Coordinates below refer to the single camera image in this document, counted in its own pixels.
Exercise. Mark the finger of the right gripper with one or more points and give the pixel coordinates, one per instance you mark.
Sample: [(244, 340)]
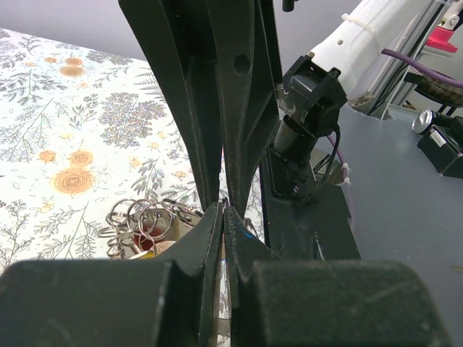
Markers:
[(177, 41)]

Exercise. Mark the metal disc with keyrings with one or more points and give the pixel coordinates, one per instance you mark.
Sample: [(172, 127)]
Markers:
[(178, 231)]

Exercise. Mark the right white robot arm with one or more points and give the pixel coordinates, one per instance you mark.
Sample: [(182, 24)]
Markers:
[(352, 47)]

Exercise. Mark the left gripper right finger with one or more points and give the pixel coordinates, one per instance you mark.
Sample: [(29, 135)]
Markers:
[(277, 302)]

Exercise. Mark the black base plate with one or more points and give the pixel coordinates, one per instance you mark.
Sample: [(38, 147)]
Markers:
[(294, 227)]

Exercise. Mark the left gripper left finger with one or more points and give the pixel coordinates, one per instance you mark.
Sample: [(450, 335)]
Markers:
[(169, 300)]

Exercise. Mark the floral table mat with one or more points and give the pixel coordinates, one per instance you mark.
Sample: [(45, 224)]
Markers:
[(82, 133)]

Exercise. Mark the red key tag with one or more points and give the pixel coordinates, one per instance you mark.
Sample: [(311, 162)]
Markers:
[(143, 243)]

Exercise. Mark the yellow key tag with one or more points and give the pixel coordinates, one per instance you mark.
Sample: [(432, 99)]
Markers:
[(143, 255)]

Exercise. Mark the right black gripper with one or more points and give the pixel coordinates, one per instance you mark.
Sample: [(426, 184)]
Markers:
[(248, 70)]

